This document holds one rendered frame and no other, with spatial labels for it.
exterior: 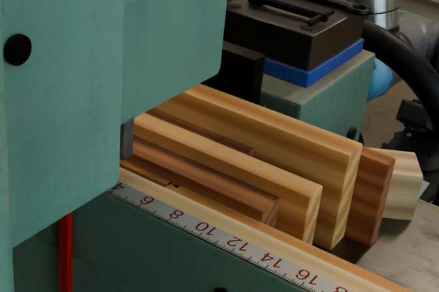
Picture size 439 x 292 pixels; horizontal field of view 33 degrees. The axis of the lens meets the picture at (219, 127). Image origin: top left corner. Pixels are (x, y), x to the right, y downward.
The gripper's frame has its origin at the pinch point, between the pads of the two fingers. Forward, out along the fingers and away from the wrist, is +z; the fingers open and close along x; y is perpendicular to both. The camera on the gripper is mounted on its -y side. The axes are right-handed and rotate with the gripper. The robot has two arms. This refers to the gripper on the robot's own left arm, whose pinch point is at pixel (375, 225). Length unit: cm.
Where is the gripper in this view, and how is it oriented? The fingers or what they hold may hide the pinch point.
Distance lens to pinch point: 88.4
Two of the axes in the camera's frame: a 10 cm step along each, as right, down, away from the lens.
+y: 2.2, 6.2, 7.5
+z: -5.6, 7.2, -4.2
